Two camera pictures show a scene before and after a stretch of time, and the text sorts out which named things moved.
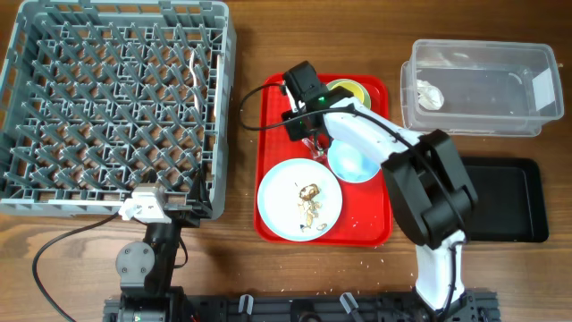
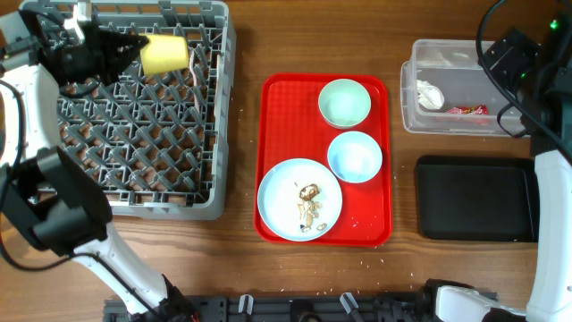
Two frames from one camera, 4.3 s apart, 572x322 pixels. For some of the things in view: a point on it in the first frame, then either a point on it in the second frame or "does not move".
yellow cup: [356, 90] -> [164, 53]
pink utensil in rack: [191, 54] does not move
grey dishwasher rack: [99, 97] does not move
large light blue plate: [299, 199] does not move
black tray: [510, 205] does not move
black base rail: [465, 306] does not move
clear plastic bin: [483, 88] does not move
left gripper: [200, 206] -> [105, 45]
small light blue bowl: [349, 163] does not move
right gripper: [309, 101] -> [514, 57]
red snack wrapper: [319, 147] -> [482, 109]
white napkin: [430, 97] does not move
